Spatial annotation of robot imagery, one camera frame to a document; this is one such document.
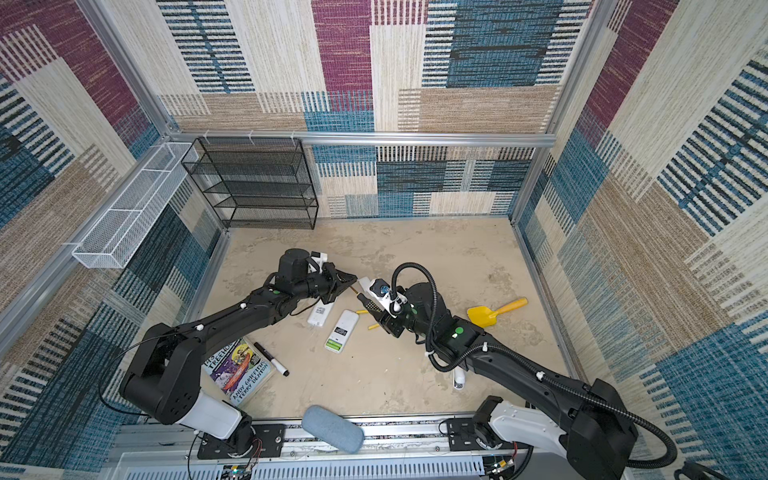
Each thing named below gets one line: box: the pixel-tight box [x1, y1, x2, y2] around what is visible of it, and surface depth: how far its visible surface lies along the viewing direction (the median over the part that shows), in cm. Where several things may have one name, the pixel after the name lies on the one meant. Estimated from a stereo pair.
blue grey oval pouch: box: [301, 405, 365, 454], surface depth 74 cm
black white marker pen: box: [253, 342, 290, 377], surface depth 86 cm
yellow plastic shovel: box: [467, 297, 529, 328], surface depth 97 cm
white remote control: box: [307, 299, 334, 327], surface depth 95 cm
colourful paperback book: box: [203, 336, 273, 407], surface depth 83 cm
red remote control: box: [324, 309, 359, 354], surface depth 91 cm
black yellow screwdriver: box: [350, 286, 395, 329], surface depth 69 cm
